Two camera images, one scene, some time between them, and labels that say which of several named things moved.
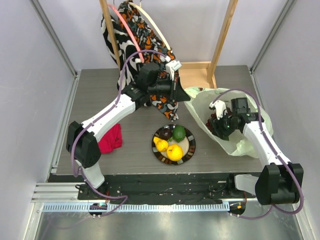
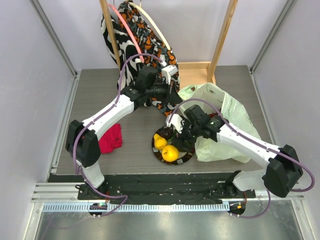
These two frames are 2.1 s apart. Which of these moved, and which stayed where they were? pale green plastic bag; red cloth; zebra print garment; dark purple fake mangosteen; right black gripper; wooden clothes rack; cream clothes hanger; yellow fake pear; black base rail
Moved: pale green plastic bag; yellow fake pear; right black gripper
Stayed: black base rail; wooden clothes rack; dark purple fake mangosteen; red cloth; zebra print garment; cream clothes hanger
